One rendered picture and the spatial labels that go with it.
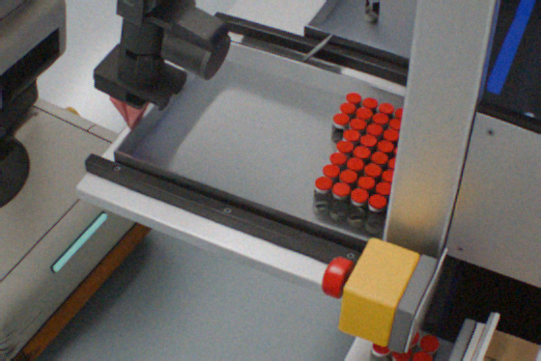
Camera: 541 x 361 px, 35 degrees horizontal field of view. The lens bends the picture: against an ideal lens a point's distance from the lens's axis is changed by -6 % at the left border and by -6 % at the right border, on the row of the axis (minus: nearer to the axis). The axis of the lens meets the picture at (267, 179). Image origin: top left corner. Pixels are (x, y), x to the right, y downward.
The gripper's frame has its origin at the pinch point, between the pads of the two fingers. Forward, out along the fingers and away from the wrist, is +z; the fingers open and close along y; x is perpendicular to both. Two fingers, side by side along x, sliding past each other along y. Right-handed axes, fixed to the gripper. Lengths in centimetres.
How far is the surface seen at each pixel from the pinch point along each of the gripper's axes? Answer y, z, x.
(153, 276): -10, 95, 38
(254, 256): 22.4, -1.0, -10.8
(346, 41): 17.9, -3.2, 27.9
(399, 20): 22.7, -1.1, 40.4
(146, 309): -7, 94, 28
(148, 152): 3.3, 2.4, -1.6
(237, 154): 13.6, 0.4, 2.9
